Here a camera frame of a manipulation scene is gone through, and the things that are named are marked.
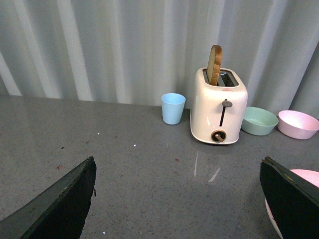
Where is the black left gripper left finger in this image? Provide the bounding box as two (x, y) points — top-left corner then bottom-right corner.
(0, 156), (97, 239)

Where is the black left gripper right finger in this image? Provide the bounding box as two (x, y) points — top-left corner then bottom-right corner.
(260, 157), (319, 239)

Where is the pink plate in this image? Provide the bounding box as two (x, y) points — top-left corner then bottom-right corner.
(265, 169), (319, 239)

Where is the pink bowl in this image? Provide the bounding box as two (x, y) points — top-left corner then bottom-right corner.
(278, 110), (319, 140)

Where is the green bowl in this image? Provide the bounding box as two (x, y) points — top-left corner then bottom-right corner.
(241, 107), (279, 136)

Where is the cream toaster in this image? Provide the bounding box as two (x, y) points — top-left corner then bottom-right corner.
(190, 68), (248, 145)

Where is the bread slice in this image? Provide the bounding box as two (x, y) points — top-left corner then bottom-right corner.
(207, 45), (223, 86)

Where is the grey curtain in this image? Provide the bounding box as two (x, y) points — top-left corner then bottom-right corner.
(0, 0), (319, 117)

